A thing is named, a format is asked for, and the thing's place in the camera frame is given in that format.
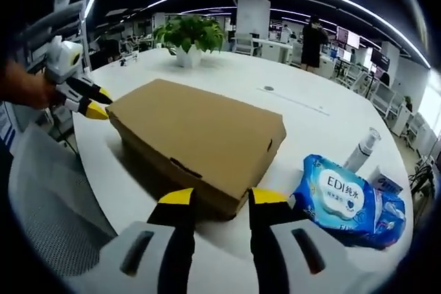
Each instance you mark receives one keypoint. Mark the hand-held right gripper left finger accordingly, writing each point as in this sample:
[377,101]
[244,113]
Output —
[151,259]

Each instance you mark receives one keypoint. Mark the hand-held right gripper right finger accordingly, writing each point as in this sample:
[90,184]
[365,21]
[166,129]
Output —
[286,259]

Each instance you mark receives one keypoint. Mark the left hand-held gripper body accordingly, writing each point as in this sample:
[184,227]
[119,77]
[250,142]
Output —
[63,60]

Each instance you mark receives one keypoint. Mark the blue wipes pack soft item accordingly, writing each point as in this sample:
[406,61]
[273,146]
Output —
[392,218]
[339,190]

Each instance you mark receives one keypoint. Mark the brown cardboard shoe box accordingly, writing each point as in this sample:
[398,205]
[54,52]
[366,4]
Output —
[193,125]

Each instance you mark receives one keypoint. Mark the white spray bottle clear cap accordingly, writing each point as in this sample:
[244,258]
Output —
[360,153]

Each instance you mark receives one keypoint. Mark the small white blue carton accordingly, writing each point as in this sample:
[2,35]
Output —
[389,180]

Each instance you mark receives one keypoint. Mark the metal storage shelf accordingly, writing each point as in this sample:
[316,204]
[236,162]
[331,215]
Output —
[58,22]

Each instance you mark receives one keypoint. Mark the small dark table ornament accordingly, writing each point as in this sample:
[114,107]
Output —
[129,57]

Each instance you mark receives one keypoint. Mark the white mesh office chair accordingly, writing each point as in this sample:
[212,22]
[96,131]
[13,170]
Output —
[58,204]

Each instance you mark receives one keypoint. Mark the green potted plant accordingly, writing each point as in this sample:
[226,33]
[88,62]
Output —
[189,32]

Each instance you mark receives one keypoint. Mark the recessed table socket strip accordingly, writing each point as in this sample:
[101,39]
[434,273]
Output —
[299,101]

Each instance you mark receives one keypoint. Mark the pink wall screen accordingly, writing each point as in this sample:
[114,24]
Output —
[348,36]

